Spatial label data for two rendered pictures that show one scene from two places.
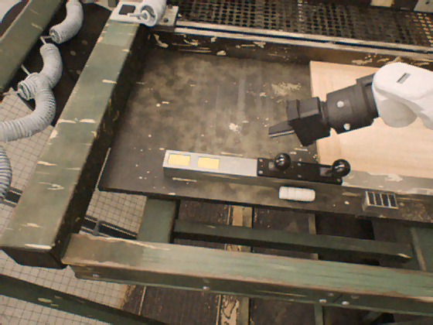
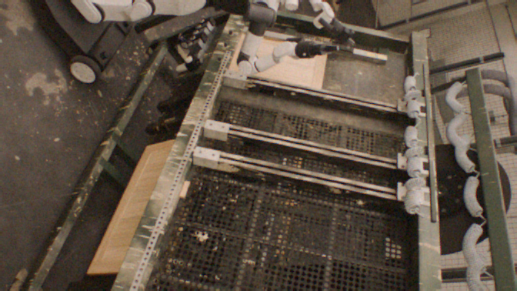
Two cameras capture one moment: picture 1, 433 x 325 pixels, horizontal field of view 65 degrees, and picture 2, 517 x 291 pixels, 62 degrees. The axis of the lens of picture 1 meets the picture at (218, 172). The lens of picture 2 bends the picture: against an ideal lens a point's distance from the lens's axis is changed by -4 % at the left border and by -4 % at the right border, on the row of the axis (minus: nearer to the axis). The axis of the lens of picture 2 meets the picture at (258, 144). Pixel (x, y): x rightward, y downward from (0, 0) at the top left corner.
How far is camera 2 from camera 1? 313 cm
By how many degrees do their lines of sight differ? 75
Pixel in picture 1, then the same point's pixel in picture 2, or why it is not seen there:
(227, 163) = (364, 53)
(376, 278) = not seen: hidden behind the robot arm
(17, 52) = (482, 152)
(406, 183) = not seen: hidden behind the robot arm
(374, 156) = not seen: hidden behind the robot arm
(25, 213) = (422, 38)
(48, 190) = (419, 42)
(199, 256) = (371, 31)
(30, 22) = (489, 173)
